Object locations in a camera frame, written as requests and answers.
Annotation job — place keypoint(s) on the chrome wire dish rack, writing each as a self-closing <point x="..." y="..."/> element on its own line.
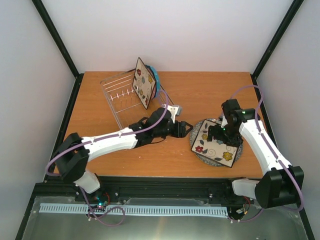
<point x="123" y="101"/>

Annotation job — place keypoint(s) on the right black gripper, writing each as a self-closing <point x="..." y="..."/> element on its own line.
<point x="234" y="142"/>

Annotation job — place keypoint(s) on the white square floral plate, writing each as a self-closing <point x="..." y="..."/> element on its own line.
<point x="143" y="83"/>

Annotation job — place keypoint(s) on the black aluminium frame rail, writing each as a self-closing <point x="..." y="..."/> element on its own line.
<point x="217" y="191"/>

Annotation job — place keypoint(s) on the light blue cable duct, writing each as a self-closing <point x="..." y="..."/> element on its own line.
<point x="137" y="210"/>

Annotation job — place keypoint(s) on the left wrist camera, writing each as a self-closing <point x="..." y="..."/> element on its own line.
<point x="175" y="110"/>

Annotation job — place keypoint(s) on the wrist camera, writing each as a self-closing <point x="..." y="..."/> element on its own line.
<point x="175" y="110"/>
<point x="228" y="107"/>

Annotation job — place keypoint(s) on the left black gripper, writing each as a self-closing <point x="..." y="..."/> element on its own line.
<point x="179" y="132"/>

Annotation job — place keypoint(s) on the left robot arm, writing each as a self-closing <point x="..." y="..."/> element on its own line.
<point x="75" y="152"/>

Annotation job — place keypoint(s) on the blue polka dot plate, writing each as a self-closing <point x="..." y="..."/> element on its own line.
<point x="159" y="84"/>

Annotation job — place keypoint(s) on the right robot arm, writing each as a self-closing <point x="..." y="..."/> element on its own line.
<point x="281" y="184"/>

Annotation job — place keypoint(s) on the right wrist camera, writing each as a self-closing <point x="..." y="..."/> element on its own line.
<point x="228" y="107"/>

